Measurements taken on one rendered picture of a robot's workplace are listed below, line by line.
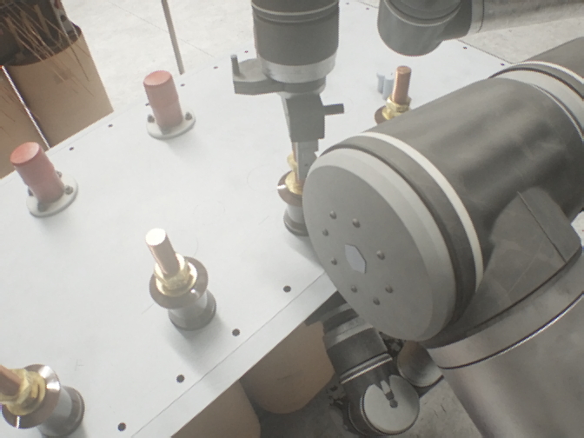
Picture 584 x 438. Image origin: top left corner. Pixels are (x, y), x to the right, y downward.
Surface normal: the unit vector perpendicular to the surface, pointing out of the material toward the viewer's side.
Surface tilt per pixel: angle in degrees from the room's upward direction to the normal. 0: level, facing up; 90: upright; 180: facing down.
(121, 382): 0
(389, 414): 13
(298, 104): 0
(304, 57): 90
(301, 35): 90
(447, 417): 0
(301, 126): 90
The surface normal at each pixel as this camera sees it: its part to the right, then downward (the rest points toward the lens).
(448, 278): 0.48, 0.20
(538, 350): -0.30, -0.05
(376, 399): 0.04, -0.51
